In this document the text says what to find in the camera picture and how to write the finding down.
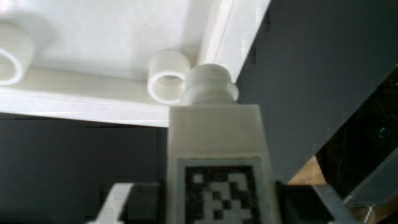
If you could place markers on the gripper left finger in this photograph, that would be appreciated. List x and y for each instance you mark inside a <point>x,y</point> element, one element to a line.
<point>132,206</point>

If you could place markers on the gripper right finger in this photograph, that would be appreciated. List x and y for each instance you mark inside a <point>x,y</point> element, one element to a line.
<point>312,205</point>

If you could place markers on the white leg with tag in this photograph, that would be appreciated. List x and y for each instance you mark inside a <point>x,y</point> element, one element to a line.
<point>221,186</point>

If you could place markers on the white square tabletop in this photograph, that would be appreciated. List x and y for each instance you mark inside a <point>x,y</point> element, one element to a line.
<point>77,45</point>

